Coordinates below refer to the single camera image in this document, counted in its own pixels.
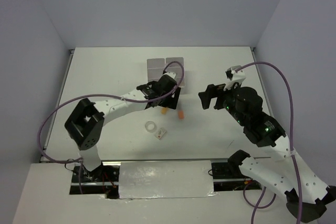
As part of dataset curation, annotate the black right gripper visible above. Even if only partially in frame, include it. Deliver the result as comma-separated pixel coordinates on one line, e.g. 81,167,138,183
197,79,246,125

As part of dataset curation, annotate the orange highlighter clear cap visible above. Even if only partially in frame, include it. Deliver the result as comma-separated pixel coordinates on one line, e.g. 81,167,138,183
178,110,184,120

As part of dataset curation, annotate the clear tape roll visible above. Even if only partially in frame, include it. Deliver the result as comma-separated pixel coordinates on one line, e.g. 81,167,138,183
144,121,156,133

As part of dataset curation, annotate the white red staple box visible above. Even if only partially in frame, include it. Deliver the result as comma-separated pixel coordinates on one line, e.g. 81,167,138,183
154,128,167,140

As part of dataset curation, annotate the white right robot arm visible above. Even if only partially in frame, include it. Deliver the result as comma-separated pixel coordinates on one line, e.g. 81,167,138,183
198,83,335,223

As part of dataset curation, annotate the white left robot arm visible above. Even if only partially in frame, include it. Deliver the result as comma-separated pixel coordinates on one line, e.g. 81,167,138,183
65,72,181,182

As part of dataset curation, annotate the white left divided container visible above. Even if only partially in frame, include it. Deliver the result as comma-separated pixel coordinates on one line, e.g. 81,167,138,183
146,58,165,82

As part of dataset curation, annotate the white divided container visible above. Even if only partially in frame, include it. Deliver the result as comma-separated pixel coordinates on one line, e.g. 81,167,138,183
164,57,184,83
146,58,165,82

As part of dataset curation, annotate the white right divided container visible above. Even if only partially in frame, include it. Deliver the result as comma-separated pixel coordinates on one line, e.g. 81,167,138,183
164,57,184,83

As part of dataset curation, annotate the silver foil cover plate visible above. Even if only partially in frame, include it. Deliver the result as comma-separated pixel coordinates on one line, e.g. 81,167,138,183
119,161,215,199

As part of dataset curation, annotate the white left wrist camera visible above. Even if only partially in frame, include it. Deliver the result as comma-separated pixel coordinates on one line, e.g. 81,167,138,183
163,72,176,79

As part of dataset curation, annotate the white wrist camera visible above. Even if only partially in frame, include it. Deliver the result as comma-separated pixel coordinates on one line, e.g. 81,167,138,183
163,72,176,79
224,65,246,91

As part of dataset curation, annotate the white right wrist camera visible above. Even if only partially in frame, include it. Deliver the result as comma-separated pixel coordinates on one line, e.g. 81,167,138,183
224,65,246,91

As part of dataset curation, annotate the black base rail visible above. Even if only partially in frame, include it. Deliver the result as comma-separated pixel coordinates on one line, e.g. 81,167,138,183
69,159,251,199

